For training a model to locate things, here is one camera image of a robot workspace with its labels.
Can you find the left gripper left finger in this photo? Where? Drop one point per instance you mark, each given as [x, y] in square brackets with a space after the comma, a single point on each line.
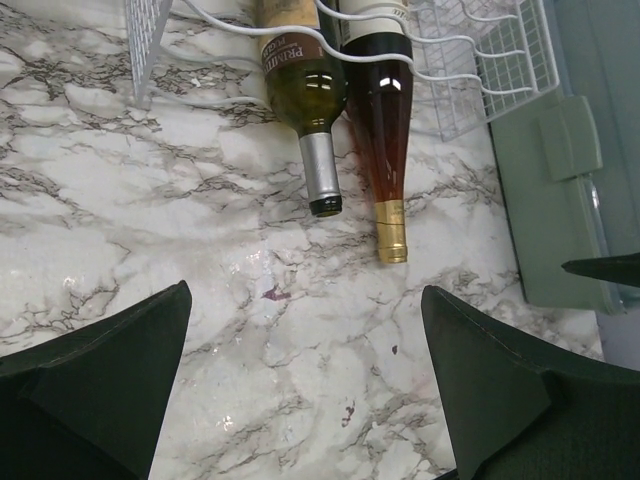
[90, 404]

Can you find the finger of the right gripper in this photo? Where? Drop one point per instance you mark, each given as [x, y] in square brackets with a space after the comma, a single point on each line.
[623, 270]

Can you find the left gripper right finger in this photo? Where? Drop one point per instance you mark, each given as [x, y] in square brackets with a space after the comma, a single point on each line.
[518, 407]

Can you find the red wine bottle gold cap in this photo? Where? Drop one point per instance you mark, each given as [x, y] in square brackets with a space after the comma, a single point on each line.
[379, 106]

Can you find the green bottle silver neck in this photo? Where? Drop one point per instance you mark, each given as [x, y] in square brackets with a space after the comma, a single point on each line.
[307, 90]

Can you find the translucent plastic storage box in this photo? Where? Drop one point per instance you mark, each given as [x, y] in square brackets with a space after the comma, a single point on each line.
[566, 138]

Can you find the white wire wine rack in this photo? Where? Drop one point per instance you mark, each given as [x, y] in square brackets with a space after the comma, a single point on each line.
[481, 59]

